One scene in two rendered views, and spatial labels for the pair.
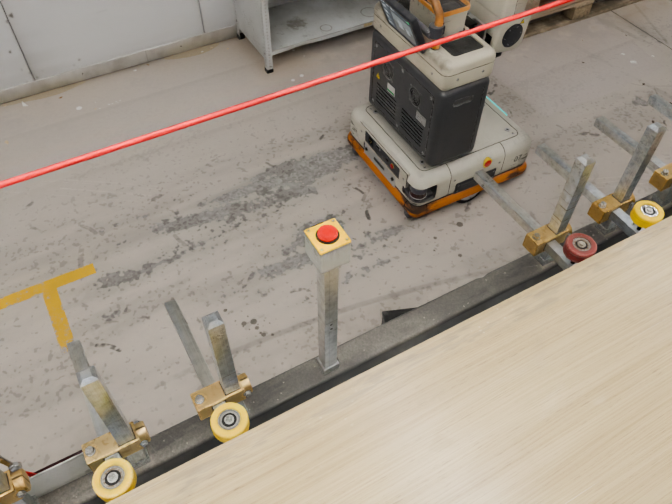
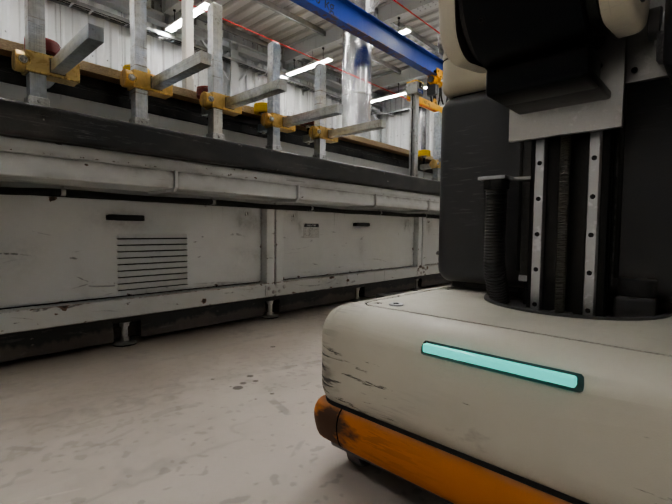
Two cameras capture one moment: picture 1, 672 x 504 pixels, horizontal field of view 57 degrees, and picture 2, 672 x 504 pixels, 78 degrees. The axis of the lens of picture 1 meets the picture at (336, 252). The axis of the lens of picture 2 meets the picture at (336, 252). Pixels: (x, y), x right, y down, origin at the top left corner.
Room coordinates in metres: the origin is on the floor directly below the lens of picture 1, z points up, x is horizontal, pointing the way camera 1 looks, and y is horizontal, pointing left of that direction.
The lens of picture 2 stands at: (2.90, -1.09, 0.40)
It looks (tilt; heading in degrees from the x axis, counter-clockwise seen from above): 3 degrees down; 162
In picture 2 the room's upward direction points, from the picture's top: 1 degrees clockwise
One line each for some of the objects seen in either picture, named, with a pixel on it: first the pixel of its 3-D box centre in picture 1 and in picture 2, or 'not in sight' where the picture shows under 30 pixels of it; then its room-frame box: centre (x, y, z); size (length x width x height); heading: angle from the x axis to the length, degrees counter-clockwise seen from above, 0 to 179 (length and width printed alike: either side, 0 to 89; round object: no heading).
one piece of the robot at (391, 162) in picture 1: (383, 153); not in sight; (2.15, -0.21, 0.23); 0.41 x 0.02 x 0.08; 29
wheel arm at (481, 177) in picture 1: (523, 219); (341, 132); (1.22, -0.55, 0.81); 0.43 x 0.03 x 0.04; 30
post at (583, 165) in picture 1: (559, 221); (320, 121); (1.17, -0.62, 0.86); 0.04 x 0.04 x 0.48; 30
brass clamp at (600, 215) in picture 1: (612, 205); (278, 122); (1.28, -0.82, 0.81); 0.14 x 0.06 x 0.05; 120
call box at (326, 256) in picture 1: (327, 247); (414, 89); (0.80, 0.02, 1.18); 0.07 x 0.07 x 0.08; 30
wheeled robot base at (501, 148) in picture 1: (437, 140); (566, 371); (2.33, -0.48, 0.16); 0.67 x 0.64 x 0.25; 119
